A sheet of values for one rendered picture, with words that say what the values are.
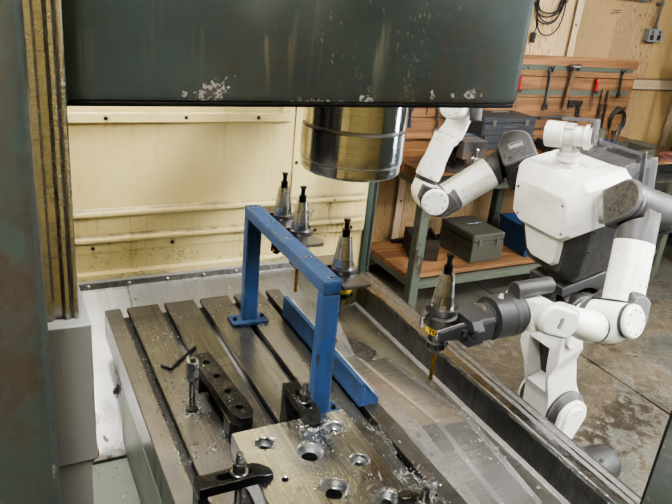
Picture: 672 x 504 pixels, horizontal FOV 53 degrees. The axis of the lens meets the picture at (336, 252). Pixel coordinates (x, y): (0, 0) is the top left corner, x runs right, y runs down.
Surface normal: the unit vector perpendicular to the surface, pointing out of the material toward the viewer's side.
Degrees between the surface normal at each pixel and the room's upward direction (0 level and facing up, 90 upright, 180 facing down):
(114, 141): 90
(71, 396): 90
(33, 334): 90
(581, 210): 94
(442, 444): 8
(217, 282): 25
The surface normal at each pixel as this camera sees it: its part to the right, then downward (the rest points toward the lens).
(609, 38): 0.45, 0.38
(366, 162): 0.22, 0.39
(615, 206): -0.89, -0.25
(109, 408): 0.26, -0.69
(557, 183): -0.70, -0.42
